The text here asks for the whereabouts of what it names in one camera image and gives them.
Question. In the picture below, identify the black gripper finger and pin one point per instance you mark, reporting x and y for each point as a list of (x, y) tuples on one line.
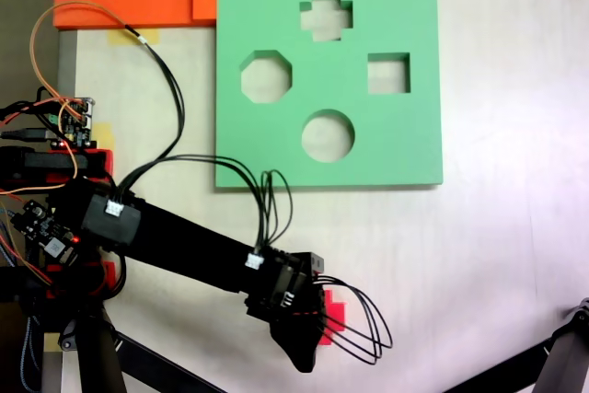
[(299, 342), (310, 263)]

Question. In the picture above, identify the red cross columnar block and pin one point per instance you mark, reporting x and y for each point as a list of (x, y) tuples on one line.
[(338, 315)]

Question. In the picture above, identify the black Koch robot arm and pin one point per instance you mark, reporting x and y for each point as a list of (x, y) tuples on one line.
[(184, 246)]

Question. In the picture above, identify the green shape hole board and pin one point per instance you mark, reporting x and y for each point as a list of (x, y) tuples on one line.
[(400, 144)]

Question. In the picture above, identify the thin black tripod strut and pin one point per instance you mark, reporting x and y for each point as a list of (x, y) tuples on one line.
[(506, 365), (161, 361)]

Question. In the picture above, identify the yellow tape strip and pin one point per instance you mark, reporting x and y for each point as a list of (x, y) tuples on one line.
[(117, 38), (50, 344), (105, 133)]

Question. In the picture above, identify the black circuit board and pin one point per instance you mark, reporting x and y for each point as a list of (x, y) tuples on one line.
[(41, 227)]

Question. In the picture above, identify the black table clamp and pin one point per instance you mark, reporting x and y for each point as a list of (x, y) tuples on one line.
[(14, 285), (50, 162)]

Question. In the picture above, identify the small circuit board with connectors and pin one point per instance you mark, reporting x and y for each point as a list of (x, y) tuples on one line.
[(73, 121)]

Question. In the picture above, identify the notched black tripod leg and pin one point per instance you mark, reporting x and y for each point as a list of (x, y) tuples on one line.
[(568, 351)]

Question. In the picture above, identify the red base plate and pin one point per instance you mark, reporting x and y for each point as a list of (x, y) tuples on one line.
[(107, 162)]

